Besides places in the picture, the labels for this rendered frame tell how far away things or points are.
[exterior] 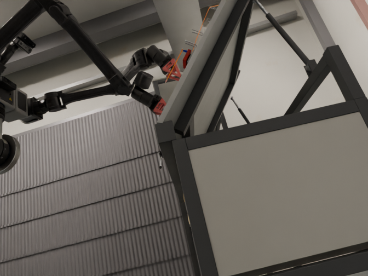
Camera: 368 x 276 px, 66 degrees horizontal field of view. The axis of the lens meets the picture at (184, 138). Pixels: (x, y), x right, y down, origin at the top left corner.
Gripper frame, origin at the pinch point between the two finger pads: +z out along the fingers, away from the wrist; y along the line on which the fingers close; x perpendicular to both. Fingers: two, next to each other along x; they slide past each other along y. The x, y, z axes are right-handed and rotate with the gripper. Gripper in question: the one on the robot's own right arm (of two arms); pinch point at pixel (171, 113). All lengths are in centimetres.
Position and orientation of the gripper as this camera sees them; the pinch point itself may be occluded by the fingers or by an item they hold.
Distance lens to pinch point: 123.2
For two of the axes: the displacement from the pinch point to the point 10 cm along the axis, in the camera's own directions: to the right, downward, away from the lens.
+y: 1.2, 2.0, 9.7
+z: 8.4, 5.1, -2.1
